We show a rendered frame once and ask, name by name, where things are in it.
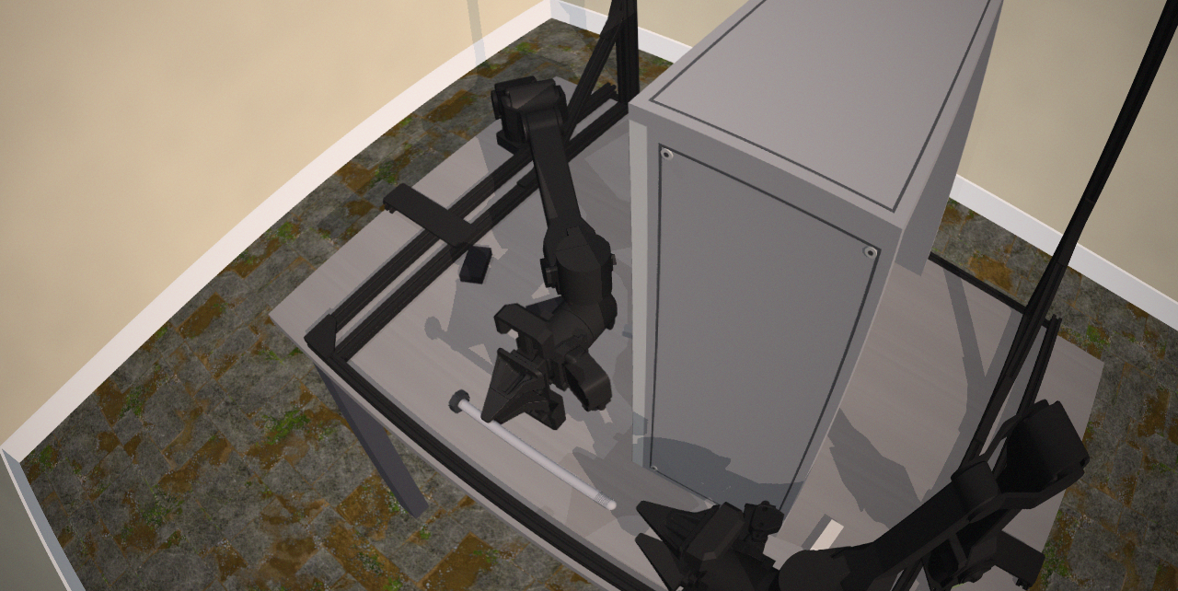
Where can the beige rectangular block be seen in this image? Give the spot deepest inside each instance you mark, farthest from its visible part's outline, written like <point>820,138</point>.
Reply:
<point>828,536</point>

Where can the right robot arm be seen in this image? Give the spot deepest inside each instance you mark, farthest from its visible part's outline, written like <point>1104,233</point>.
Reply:
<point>583,256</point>

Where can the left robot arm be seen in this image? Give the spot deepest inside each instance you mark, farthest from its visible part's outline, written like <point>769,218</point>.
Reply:
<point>1044,457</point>

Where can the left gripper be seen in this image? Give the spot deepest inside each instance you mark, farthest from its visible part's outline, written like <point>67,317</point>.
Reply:
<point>677,560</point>

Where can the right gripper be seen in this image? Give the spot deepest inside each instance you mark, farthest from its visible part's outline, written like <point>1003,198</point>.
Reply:
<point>521,370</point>

